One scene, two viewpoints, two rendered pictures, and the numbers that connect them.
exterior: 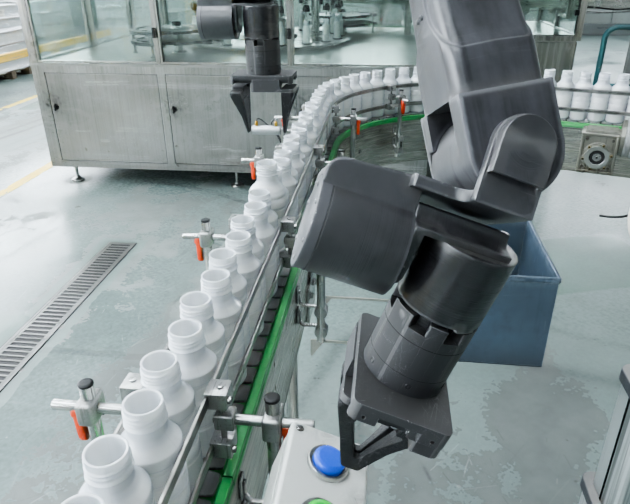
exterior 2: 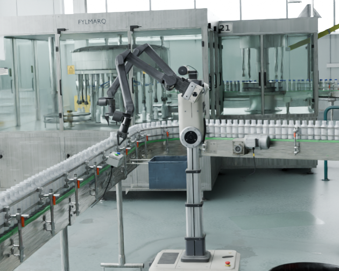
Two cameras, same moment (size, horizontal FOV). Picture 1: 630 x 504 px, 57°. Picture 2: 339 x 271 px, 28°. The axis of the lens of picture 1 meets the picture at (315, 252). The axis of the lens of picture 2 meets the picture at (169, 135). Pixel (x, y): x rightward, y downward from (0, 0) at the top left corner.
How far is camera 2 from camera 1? 4.27 m
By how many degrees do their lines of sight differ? 20
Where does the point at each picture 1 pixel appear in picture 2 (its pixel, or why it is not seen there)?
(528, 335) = (182, 178)
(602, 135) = (238, 140)
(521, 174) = (129, 111)
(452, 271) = (125, 119)
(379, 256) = (118, 117)
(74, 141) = (8, 176)
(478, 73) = (127, 103)
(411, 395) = (122, 132)
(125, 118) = (40, 161)
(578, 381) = (250, 247)
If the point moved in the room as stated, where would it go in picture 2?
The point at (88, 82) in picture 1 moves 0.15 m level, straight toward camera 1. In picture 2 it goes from (21, 142) to (22, 143)
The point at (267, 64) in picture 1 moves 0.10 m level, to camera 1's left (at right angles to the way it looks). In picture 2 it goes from (112, 110) to (99, 111)
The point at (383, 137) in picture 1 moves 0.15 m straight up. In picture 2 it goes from (161, 146) to (161, 130)
